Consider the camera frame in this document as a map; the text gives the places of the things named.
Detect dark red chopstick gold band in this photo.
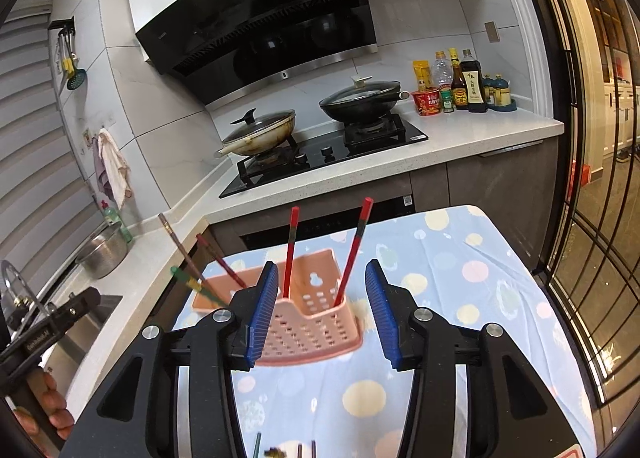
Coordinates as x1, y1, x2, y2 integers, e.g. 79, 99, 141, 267
282, 206, 299, 299

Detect pink perforated utensil holder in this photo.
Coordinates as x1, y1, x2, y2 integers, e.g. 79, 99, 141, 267
191, 248, 366, 368

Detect yellow seasoning bag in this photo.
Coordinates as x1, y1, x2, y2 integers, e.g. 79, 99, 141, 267
412, 59, 432, 92

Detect beige wok with lid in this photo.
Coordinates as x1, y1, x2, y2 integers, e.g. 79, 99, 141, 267
218, 108, 296, 157

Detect black gas stove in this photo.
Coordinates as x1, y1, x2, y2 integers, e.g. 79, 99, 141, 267
219, 114, 428, 198

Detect yellow cap sauce bottle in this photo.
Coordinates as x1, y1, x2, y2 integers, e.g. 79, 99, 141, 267
449, 48, 468, 110

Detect seasoning jars on tray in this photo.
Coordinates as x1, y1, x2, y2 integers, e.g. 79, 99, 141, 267
484, 74, 518, 112

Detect steel kitchen sink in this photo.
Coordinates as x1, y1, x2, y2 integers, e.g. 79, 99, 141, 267
40, 294, 122, 395

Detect blue polka dot tablecloth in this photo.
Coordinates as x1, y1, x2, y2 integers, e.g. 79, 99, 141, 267
169, 203, 599, 458

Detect black wok with lid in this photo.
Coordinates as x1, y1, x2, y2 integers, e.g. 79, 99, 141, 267
319, 77, 411, 124

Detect clear plastic bottle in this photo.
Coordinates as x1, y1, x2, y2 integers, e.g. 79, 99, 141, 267
432, 51, 454, 88

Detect person left hand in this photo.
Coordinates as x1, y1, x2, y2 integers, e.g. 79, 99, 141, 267
13, 368, 75, 457

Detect gold flower-handled spoon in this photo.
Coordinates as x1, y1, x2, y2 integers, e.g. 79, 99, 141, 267
264, 447, 286, 458

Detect kitchen sink faucet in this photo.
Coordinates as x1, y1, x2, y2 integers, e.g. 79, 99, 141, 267
1, 260, 51, 339

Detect small green cap jar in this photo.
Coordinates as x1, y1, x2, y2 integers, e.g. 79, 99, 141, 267
439, 88, 456, 114

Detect dark soy sauce bottle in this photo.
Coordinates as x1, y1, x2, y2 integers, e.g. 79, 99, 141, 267
460, 48, 488, 112

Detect hanging utensil rack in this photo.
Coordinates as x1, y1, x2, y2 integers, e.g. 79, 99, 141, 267
48, 17, 87, 91

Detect white hanging towel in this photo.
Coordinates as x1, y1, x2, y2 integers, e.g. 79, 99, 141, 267
96, 129, 134, 209

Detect red instant noodle cup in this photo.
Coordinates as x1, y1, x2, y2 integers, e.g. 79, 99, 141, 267
411, 88, 442, 116

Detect stainless steel pot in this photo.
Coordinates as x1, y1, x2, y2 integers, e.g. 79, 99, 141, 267
75, 223, 128, 279

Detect brown chopstick gold band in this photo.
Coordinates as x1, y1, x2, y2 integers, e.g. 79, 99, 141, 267
157, 213, 227, 306

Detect green chopstick gold band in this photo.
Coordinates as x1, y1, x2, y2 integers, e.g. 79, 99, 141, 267
252, 432, 262, 458

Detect bright red chopstick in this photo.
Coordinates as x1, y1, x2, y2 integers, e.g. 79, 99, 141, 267
334, 197, 374, 306

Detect green dish soap bottle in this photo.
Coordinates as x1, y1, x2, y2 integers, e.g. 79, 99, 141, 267
101, 200, 132, 244

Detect black range hood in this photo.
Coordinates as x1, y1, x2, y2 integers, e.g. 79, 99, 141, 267
137, 0, 378, 108

